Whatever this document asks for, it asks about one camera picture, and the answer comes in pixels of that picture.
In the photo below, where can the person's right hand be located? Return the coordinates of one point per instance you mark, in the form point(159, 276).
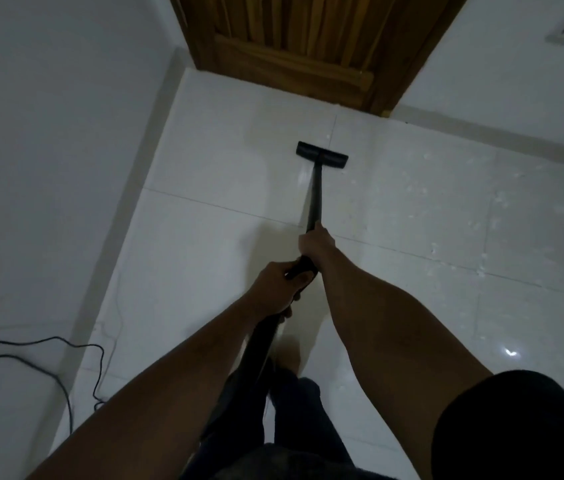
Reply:
point(318, 246)

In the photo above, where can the person's left hand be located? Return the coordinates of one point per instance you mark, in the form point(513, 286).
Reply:
point(269, 287)

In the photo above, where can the person's right fingers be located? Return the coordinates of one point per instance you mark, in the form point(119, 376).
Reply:
point(309, 243)

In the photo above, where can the person's left thumb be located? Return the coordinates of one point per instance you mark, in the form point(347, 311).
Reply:
point(305, 283)

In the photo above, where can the black vacuum cleaner wand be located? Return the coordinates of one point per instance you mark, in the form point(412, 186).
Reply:
point(316, 194)

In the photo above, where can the person's right forearm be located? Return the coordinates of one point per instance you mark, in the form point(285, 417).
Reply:
point(387, 334)

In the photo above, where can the person's left forearm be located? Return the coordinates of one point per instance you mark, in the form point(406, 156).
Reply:
point(162, 394)

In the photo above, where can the person's bare foot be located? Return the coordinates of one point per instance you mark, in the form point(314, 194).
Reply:
point(288, 355)

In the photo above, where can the dark trousers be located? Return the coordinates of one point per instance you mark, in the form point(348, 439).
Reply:
point(302, 424)

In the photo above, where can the brown wooden door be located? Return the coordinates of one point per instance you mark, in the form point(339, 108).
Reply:
point(294, 37)

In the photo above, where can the black shirt sleeve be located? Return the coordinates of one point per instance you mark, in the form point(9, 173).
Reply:
point(522, 429)

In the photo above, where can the brown wooden door frame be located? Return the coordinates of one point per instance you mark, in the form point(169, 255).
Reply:
point(412, 49)

